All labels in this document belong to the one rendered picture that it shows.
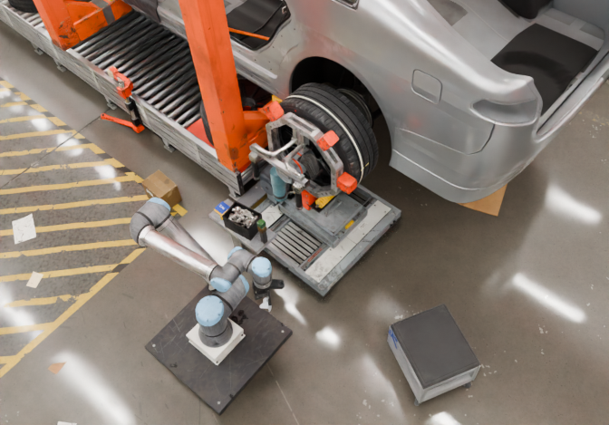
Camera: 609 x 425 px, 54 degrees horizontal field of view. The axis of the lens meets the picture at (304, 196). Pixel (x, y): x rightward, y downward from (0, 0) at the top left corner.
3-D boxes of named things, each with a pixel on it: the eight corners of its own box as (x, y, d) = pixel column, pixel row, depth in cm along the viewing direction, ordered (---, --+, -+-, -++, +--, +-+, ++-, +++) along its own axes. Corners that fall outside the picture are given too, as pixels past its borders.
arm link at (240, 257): (223, 257, 287) (244, 270, 283) (237, 241, 293) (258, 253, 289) (224, 267, 294) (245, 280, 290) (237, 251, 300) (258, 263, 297)
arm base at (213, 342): (217, 354, 326) (215, 345, 318) (191, 335, 333) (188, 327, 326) (239, 328, 335) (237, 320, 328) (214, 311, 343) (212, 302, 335)
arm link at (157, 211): (225, 313, 334) (129, 216, 313) (243, 289, 343) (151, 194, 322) (237, 312, 322) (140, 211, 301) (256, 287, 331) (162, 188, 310)
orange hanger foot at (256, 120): (305, 115, 415) (303, 77, 388) (252, 159, 393) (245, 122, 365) (287, 104, 422) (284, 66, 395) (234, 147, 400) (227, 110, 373)
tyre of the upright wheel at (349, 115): (356, 188, 388) (396, 144, 328) (333, 210, 378) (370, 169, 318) (285, 116, 393) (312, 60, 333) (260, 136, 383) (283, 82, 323)
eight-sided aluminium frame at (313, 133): (343, 205, 360) (343, 143, 316) (336, 212, 357) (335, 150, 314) (277, 161, 383) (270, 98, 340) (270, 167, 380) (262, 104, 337)
